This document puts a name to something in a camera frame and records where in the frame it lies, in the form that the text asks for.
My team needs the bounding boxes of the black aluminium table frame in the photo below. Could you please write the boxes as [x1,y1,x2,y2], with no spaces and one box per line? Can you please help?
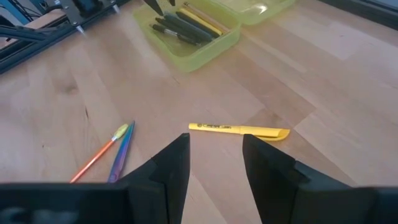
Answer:
[0,0,398,75]

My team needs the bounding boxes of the yellow highlighter pen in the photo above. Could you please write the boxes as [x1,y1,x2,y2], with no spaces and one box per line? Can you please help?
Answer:
[188,122,291,142]
[178,7,224,37]

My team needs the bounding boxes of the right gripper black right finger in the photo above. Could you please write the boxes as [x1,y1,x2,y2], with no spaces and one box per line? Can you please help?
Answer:
[242,133,358,224]

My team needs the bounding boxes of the purple-handled scissors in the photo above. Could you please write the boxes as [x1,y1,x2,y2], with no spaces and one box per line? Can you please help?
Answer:
[107,120,136,184]

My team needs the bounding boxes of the yellow translucent supply box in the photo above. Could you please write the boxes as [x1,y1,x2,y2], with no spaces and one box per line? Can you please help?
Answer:
[132,0,296,74]

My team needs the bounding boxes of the black pen with silver clip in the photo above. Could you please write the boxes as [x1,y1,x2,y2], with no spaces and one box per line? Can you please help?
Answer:
[151,24,201,47]

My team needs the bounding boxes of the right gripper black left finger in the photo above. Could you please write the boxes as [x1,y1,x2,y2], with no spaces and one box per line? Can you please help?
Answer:
[118,133,191,224]

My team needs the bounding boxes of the light brown wooden pencil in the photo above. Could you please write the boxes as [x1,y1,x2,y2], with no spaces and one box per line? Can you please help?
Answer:
[183,1,233,34]

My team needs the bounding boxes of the orange pencil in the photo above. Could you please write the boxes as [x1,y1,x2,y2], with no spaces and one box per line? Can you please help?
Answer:
[69,123,130,184]

